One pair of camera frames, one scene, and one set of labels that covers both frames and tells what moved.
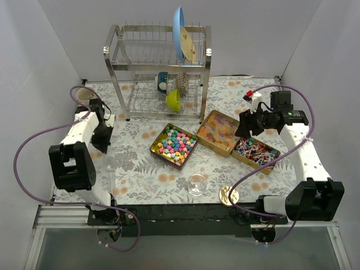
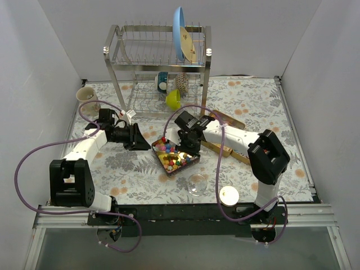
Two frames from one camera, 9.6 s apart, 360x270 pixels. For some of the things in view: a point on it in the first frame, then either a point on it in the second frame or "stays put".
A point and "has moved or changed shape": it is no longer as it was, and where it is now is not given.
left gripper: [102, 134] to [133, 135]
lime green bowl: [172, 101] stays put
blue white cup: [161, 82] stays put
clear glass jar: [197, 184] stays put
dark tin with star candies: [174, 145] has moved or changed shape
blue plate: [178, 21] stays put
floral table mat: [175, 143] stays put
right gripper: [251, 124] to [188, 139]
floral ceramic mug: [84, 95] stays put
